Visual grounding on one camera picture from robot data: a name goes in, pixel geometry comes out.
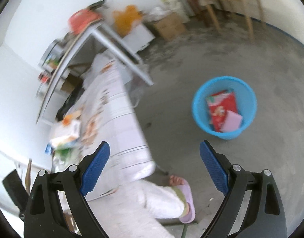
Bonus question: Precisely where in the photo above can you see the yellow white carton box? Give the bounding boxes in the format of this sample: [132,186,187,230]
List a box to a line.
[49,120,81,149]

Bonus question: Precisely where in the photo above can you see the clear pink candy bag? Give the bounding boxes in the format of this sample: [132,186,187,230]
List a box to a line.
[220,110,243,133]

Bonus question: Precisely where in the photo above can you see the large red snack bag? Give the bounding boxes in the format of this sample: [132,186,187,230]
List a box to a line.
[206,89,238,132]

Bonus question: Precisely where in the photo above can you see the blue plastic trash basket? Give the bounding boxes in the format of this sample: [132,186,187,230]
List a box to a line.
[192,76,257,140]

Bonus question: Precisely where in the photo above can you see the pink slipper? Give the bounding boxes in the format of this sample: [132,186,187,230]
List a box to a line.
[169,175,196,224]

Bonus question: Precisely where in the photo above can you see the person legs white pyjamas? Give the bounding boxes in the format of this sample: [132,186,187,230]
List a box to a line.
[87,178,190,238]

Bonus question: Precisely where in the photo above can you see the floral tablecloth dining table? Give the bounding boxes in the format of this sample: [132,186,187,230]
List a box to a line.
[46,54,157,199]

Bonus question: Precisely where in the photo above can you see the black cloth pile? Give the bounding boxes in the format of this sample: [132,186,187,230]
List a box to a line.
[55,82,85,121]

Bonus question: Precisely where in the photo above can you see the steel cooking pot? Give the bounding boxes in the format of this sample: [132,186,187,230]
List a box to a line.
[39,39,66,66]

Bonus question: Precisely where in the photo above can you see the white shelf table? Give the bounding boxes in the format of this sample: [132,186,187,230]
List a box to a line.
[36,21,154,125]

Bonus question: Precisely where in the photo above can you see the red plastic bag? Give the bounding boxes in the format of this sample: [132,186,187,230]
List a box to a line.
[68,9,103,35]

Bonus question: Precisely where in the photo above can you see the yellow plastic bag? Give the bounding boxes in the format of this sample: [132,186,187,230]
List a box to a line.
[112,4,142,37]

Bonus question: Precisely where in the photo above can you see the cardboard box on floor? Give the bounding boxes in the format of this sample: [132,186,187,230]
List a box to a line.
[153,12,186,41]

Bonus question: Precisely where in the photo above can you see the white bags on box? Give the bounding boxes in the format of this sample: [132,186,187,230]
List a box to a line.
[147,0,186,21]

